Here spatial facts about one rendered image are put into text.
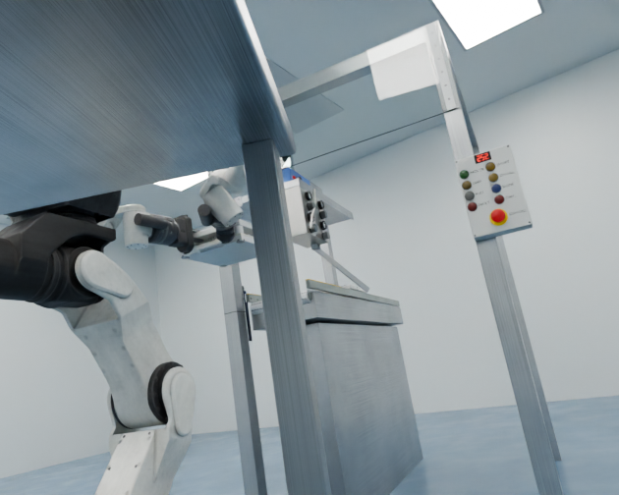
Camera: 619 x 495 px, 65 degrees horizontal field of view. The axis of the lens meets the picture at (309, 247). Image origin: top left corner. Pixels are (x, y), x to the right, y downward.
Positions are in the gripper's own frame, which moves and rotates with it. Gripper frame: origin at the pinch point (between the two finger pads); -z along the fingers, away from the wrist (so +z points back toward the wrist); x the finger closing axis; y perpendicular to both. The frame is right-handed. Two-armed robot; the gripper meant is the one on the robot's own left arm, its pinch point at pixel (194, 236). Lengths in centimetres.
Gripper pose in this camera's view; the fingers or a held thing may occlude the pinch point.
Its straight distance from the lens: 163.8
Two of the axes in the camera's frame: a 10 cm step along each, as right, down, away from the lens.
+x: 1.6, 9.6, -2.2
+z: -5.4, -1.0, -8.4
